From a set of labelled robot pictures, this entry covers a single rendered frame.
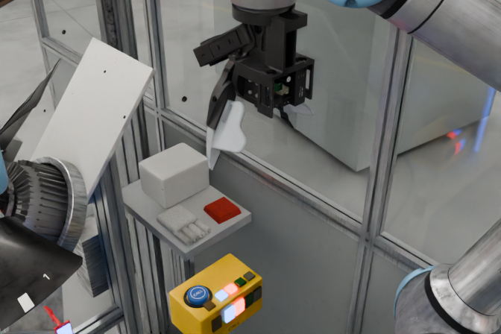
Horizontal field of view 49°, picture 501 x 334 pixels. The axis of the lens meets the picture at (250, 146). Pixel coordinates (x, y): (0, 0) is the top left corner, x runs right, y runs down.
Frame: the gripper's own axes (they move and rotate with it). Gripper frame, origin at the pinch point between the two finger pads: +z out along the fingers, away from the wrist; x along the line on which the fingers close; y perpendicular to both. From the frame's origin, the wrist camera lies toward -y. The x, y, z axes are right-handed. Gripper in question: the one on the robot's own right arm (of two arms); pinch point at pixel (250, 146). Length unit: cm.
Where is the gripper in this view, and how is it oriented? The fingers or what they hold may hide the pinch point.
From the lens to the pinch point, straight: 74.2
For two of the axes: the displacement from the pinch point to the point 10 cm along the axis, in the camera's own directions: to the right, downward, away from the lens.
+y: 6.9, 3.9, -6.1
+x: 7.3, -3.7, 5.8
